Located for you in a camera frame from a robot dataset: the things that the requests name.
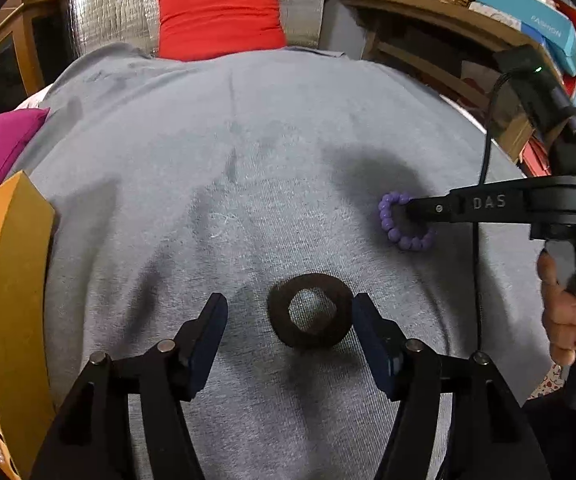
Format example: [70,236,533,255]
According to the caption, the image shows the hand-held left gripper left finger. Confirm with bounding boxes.
[28,292,229,480]

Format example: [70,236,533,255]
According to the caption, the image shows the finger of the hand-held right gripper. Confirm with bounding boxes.
[405,195,454,223]

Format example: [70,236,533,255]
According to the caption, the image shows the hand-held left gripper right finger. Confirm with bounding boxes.
[352,292,554,480]

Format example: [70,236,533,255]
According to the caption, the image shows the purple bead bracelet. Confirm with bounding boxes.
[378,191,438,252]

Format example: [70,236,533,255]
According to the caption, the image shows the black ring bracelet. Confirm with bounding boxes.
[267,272,354,348]

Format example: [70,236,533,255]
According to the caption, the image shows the orange jewelry box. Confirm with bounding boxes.
[0,170,59,480]

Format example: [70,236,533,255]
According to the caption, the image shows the person's right hand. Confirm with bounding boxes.
[537,250,576,367]

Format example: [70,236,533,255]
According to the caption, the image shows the floral printed cloth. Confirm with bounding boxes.
[528,362,564,401]

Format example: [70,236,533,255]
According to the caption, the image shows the blue cardboard box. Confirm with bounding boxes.
[470,0,576,73]

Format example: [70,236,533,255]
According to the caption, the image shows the grey cloth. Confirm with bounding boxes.
[10,42,564,480]

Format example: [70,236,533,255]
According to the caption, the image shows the wooden shelf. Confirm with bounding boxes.
[335,0,576,166]

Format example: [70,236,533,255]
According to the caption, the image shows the red pillow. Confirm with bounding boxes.
[157,0,288,62]

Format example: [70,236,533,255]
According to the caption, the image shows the silver foil sheet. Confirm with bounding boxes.
[60,0,331,58]

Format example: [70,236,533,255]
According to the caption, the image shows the wooden cabinet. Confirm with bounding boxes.
[0,0,76,116]

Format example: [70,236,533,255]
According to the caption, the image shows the black cable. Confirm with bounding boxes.
[472,67,519,356]

